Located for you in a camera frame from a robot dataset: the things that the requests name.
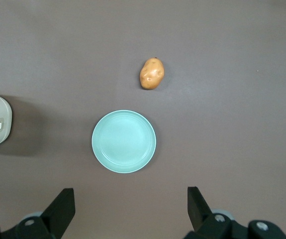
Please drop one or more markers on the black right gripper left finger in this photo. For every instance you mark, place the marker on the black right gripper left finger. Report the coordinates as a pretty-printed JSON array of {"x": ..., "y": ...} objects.
[{"x": 58, "y": 211}]

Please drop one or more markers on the orange-brown toy potato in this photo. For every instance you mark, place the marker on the orange-brown toy potato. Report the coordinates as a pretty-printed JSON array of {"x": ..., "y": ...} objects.
[{"x": 152, "y": 74}]

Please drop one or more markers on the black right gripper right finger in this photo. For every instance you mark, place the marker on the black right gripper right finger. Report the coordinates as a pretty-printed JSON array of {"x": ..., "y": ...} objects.
[{"x": 198, "y": 211}]

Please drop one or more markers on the teal round plate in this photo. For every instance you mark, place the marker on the teal round plate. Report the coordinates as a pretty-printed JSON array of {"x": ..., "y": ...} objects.
[{"x": 124, "y": 142}]

